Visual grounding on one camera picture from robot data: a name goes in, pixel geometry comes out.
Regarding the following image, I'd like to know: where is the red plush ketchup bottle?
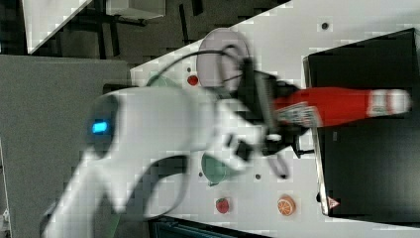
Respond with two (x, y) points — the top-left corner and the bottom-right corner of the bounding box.
(273, 87), (412, 128)

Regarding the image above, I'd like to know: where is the round lilac plate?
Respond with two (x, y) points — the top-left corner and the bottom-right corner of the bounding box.
(196, 28), (250, 91)

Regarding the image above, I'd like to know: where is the black toaster oven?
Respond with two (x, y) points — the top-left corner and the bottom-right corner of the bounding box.
(303, 29), (420, 227)

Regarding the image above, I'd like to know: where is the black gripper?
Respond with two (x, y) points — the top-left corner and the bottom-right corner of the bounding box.
(231, 58), (313, 158)

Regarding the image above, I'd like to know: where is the green metal mug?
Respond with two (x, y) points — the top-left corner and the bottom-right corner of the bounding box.
(201, 154), (240, 186)

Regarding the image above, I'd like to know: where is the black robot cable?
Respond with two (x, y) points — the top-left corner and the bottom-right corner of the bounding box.
(157, 44), (247, 90)

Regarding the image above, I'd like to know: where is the red plush strawberry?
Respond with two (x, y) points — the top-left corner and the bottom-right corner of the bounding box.
(215, 198), (230, 214)

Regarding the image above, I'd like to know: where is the orange slice toy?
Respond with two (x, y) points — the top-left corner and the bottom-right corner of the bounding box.
(277, 194), (296, 216)

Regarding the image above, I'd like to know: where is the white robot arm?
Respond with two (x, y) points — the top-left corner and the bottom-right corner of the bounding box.
(40, 59), (304, 238)

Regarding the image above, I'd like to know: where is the small red toy fruit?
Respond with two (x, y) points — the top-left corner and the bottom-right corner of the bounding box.
(187, 75), (199, 86)

